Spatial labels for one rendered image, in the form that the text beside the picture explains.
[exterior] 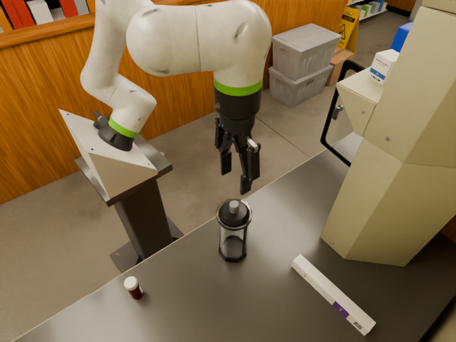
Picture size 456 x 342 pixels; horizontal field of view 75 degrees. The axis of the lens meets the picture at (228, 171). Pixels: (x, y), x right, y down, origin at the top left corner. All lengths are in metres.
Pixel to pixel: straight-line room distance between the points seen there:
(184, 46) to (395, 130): 0.49
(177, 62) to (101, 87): 0.76
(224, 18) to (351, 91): 0.40
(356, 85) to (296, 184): 0.60
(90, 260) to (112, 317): 1.28
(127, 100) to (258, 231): 0.71
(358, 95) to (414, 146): 0.17
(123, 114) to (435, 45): 1.00
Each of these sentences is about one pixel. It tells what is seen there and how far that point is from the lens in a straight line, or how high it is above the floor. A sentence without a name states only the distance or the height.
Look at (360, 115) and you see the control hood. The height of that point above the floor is 1.46.
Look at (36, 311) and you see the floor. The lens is 2.30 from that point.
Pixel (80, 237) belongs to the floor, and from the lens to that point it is 2.44.
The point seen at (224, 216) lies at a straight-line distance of 0.86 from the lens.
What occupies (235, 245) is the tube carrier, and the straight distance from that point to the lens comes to 0.96.
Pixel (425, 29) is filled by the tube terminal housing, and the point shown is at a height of 1.68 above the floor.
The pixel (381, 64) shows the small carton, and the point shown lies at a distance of 0.82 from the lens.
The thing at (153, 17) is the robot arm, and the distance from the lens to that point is 0.50.
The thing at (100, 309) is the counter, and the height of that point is 0.94.
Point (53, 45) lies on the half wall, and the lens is 2.37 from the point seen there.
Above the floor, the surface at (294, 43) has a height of 0.65.
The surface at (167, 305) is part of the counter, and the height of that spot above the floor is 0.94.
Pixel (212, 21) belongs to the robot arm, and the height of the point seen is 1.72.
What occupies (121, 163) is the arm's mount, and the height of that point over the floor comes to 1.09.
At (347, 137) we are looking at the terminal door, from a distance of 1.30.
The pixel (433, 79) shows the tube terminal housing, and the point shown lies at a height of 1.61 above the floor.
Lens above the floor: 1.89
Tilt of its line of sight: 47 degrees down
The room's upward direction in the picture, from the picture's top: straight up
